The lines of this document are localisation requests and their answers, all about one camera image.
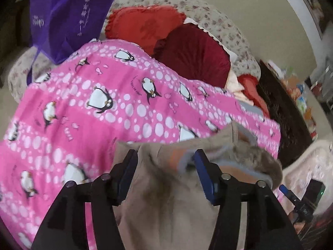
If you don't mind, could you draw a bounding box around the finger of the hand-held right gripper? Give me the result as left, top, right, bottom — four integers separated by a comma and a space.
279, 184, 297, 202

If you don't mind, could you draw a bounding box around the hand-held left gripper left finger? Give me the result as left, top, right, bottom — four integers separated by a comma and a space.
31, 150, 139, 250

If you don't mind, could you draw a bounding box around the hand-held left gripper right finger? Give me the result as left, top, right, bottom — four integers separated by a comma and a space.
194, 149, 304, 250

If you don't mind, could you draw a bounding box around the beige jacket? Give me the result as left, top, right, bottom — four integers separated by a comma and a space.
112, 121, 284, 250

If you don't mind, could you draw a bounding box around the cream ornate chair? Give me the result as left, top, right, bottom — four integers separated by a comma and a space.
282, 139, 333, 214

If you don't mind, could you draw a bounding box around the dark carved wooden cabinet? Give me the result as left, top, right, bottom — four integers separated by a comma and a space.
256, 60, 313, 169

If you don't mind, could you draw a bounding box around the pink penguin print blanket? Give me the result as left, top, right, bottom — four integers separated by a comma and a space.
0, 40, 282, 250

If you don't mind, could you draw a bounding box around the grey cloth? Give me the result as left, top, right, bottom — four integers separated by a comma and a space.
239, 101, 265, 118

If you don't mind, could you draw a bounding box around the peach blanket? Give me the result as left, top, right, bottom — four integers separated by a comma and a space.
225, 70, 246, 102

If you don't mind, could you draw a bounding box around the red cloth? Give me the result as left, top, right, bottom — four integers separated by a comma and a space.
238, 74, 271, 118

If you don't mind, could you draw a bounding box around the dark red velvet cushion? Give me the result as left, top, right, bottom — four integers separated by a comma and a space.
152, 23, 232, 88

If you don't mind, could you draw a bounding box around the bright red cushion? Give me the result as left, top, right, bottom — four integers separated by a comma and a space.
105, 5, 187, 57

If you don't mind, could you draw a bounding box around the floral sofa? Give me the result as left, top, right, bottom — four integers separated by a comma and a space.
8, 0, 261, 104

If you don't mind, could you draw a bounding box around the purple shopping bag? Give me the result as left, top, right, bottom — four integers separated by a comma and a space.
26, 0, 124, 84

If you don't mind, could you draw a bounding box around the framed wall picture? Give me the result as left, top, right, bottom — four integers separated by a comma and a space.
298, 0, 326, 40

